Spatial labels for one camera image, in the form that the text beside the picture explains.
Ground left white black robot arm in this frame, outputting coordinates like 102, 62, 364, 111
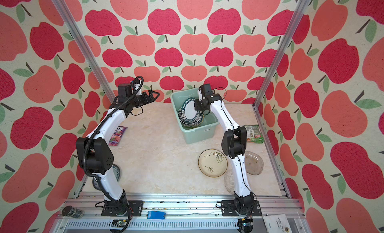
76, 76, 157, 205

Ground white paper sheet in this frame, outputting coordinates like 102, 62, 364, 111
263, 214, 293, 233

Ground blue rectangular box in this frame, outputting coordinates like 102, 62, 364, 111
147, 211, 166, 221

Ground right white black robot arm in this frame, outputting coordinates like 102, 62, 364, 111
195, 84, 256, 216

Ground clear textured glass plate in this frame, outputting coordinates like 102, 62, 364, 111
225, 170, 235, 195

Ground left aluminium frame post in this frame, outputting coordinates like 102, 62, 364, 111
52, 0, 115, 102

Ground aluminium front rail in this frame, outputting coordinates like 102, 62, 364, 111
49, 193, 311, 233

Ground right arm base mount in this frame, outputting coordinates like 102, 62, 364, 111
216, 201, 262, 217

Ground purple Fox's candy bag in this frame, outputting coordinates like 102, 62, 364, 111
109, 126, 127, 146

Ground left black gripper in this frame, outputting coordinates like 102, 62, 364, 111
128, 91, 160, 108

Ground green circuit board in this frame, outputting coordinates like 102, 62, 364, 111
111, 220, 127, 228

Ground smoky brown glass plate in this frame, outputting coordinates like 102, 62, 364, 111
245, 151, 264, 176

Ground aluminium frame post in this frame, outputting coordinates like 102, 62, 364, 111
253, 0, 311, 113
52, 0, 115, 102

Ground mint green plastic bin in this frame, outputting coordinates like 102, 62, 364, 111
170, 88, 219, 144

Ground right aluminium frame post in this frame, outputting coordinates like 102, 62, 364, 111
253, 0, 311, 113

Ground large green rimmed white plate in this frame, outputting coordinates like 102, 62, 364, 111
178, 108, 204, 128

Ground small teal patterned plate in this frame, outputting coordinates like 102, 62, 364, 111
92, 164, 121, 191

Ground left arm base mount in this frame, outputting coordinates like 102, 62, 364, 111
101, 200, 144, 217

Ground cream plate with bamboo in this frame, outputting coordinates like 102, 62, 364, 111
198, 149, 228, 178

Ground green snack packet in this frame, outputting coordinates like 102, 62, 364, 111
245, 125, 264, 144

